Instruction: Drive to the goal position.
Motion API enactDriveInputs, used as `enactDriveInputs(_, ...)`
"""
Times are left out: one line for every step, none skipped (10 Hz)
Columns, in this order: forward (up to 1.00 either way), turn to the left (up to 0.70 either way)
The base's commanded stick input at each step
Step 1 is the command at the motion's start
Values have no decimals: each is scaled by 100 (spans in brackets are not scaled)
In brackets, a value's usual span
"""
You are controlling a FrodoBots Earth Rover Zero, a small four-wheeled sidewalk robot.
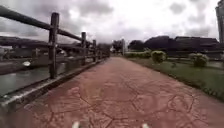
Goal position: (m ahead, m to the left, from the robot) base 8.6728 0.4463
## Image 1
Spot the round green bush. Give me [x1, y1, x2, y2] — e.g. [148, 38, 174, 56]
[189, 52, 210, 69]
[150, 50, 167, 64]

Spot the dark tree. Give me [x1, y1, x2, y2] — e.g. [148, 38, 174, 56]
[128, 39, 146, 52]
[112, 39, 123, 53]

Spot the green grass strip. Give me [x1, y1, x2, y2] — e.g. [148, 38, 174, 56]
[125, 57, 224, 102]

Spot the dark long building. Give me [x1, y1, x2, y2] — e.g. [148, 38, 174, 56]
[143, 35, 222, 53]

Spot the dark wooden railing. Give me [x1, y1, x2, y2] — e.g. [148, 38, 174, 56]
[0, 5, 112, 80]

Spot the red stone-pattern path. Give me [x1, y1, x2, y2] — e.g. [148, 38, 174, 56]
[0, 55, 224, 128]

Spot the grey concrete kerb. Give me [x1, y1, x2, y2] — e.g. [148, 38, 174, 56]
[0, 57, 110, 114]

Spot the water channel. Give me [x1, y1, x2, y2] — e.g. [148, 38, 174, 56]
[0, 58, 88, 98]

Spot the pale pole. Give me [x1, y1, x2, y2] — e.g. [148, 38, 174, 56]
[121, 38, 126, 56]

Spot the low green hedge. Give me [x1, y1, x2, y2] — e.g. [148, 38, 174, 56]
[123, 50, 153, 60]

